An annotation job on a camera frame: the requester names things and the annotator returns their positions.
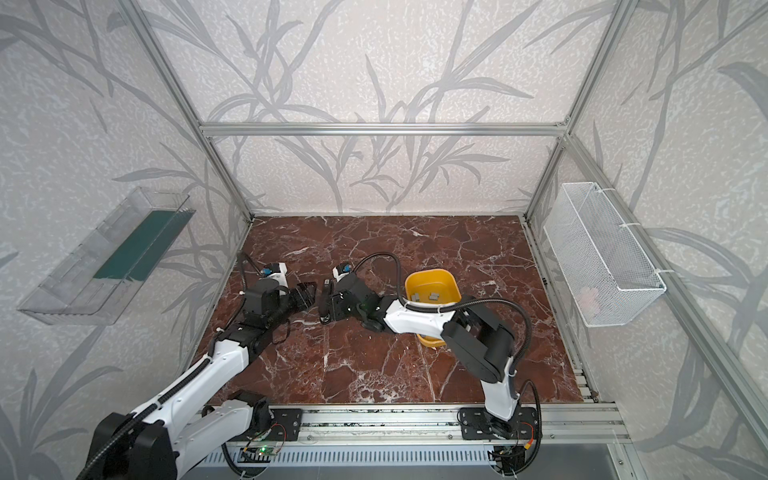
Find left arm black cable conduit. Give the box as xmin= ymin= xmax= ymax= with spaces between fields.
xmin=74 ymin=251 xmax=271 ymax=480

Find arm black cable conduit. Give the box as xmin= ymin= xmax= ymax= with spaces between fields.
xmin=74 ymin=251 xmax=271 ymax=480
xmin=350 ymin=250 xmax=544 ymax=445

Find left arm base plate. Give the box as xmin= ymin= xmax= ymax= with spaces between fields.
xmin=232 ymin=408 xmax=303 ymax=442

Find clear acrylic wall shelf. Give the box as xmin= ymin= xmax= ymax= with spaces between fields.
xmin=18 ymin=187 xmax=195 ymax=326

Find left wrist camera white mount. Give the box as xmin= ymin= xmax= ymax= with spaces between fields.
xmin=261 ymin=262 xmax=288 ymax=288

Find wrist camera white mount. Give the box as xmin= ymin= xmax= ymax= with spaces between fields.
xmin=332 ymin=261 xmax=354 ymax=282
xmin=261 ymin=262 xmax=288 ymax=288

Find aluminium front rail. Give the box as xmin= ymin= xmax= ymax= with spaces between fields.
xmin=270 ymin=403 xmax=631 ymax=447

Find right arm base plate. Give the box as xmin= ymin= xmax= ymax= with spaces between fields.
xmin=457 ymin=406 xmax=541 ymax=443

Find white wire mesh basket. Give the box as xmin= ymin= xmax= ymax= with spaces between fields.
xmin=544 ymin=182 xmax=667 ymax=328

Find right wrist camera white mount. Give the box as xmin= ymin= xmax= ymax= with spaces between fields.
xmin=332 ymin=261 xmax=354 ymax=282

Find grey staple strips in tray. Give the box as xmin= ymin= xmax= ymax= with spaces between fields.
xmin=411 ymin=292 xmax=440 ymax=303

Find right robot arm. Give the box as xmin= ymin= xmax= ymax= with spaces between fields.
xmin=319 ymin=269 xmax=532 ymax=439

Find yellow plastic tray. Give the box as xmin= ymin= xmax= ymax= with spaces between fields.
xmin=404 ymin=268 xmax=463 ymax=350

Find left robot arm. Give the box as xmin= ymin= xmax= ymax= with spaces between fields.
xmin=78 ymin=274 xmax=317 ymax=479

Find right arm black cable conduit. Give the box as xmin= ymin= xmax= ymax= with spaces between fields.
xmin=350 ymin=250 xmax=544 ymax=445

